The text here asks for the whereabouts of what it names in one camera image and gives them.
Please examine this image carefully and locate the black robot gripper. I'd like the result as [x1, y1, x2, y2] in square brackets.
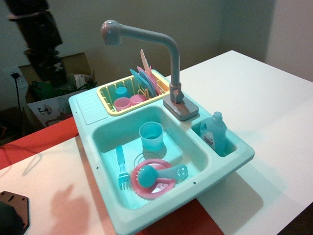
[8, 11, 67, 87]

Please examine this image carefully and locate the grey toy faucet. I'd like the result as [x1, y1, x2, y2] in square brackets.
[101, 20, 199, 121]

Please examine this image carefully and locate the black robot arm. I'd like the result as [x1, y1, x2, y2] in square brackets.
[5, 0, 67, 88]

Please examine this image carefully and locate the cardboard box with bags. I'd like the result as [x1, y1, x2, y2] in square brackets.
[20, 53, 97, 127]

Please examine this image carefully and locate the small blue cup in rack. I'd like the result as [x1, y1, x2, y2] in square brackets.
[115, 87, 130, 98]

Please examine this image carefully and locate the pink cup in rack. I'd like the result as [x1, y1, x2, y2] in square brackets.
[113, 97, 131, 112]

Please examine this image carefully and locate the yellow dish rack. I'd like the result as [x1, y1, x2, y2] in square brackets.
[96, 70, 170, 117]

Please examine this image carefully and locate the pink knife in rack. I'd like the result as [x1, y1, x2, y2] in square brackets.
[140, 49, 151, 74]

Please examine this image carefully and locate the blue plate in rack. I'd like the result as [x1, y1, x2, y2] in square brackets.
[130, 69, 157, 97]

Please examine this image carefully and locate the pink bowl in rack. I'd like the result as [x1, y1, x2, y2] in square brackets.
[130, 94, 147, 106]

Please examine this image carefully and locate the red mat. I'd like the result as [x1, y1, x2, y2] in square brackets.
[0, 117, 79, 169]

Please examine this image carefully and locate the pink plate in rack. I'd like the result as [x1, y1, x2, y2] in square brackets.
[137, 66, 161, 95]

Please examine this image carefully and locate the large blue cup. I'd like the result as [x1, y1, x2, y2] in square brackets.
[139, 121, 163, 150]

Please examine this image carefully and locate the turquoise toy sink unit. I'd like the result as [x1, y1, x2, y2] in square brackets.
[69, 87, 254, 235]

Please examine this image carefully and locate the blue toy fork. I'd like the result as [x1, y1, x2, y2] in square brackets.
[115, 145, 131, 190]

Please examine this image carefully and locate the blue toy spoon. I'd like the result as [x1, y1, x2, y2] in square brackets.
[137, 164, 188, 188]

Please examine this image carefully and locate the pink toy plate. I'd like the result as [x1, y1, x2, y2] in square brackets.
[131, 159, 176, 199]

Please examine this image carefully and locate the blue dish soap bottle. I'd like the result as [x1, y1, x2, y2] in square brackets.
[200, 111, 227, 156]

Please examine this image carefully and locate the black power cable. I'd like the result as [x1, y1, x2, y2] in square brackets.
[11, 72, 24, 138]

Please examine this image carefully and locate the white wall outlet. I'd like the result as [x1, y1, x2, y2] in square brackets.
[2, 66, 28, 90]

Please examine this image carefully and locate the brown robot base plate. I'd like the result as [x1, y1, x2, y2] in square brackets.
[0, 191, 30, 235]

